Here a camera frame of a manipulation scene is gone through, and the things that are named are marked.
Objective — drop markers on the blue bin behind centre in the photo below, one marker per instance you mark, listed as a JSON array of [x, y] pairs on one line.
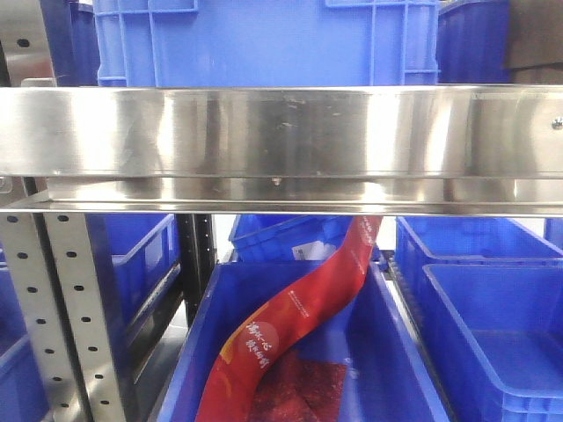
[[260, 238]]

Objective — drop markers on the blue bin lower left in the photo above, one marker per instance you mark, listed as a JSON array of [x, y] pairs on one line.
[[144, 247]]

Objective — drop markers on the blue bin with red bag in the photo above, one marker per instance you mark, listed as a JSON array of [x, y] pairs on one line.
[[386, 377]]

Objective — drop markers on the blue bin lower right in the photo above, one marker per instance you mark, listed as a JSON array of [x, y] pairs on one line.
[[486, 294]]

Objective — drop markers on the blue bin on upper shelf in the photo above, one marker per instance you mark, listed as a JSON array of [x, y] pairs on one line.
[[266, 43]]

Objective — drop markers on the red snack bag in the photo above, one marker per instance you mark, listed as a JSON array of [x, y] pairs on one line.
[[283, 320]]

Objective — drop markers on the steel perforated rack upright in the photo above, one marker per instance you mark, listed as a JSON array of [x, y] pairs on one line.
[[63, 274]]

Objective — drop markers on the steel shelf rail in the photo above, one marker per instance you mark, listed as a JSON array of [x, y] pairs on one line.
[[390, 150]]

